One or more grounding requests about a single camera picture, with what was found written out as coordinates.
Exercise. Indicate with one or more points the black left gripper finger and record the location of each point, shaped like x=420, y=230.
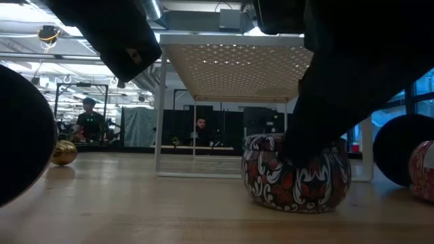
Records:
x=115, y=37

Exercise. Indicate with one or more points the black partition wall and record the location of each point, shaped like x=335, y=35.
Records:
x=230, y=125

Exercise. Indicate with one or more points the tall gold candlestick holder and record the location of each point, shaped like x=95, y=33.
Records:
x=20, y=135
x=396, y=149

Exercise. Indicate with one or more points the pink floral round candle tin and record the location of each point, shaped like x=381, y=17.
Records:
x=424, y=169

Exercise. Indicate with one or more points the grey fabric cover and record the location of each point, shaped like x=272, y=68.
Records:
x=137, y=127

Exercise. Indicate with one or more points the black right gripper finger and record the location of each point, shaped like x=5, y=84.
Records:
x=322, y=112

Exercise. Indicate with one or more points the white perforated shelf riser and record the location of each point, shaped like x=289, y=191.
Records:
x=237, y=67

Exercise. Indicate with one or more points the silver ventilation duct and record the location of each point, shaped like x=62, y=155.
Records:
x=151, y=8

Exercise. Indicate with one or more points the dark floral round candle tin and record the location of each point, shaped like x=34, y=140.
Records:
x=295, y=186

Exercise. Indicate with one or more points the red container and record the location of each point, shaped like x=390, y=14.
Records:
x=355, y=147

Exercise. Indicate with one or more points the person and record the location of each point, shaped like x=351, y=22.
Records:
x=202, y=130
x=89, y=123

